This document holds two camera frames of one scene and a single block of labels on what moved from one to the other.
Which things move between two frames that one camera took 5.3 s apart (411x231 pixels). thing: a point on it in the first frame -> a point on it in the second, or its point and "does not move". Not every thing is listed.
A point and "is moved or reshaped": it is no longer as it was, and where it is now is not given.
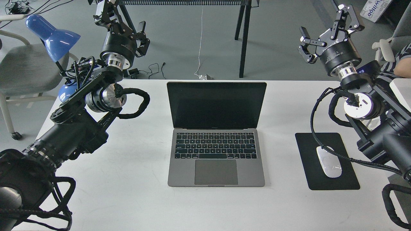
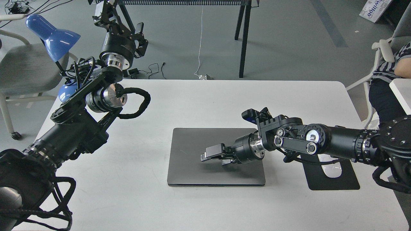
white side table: x=401 y=87 does not move
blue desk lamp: x=57 y=43 does not move
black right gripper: x=341 y=60 -> x=248 y=148
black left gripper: x=119 y=48 does not move
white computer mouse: x=330 y=163 does not move
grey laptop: x=214 y=143 is moved or reshaped
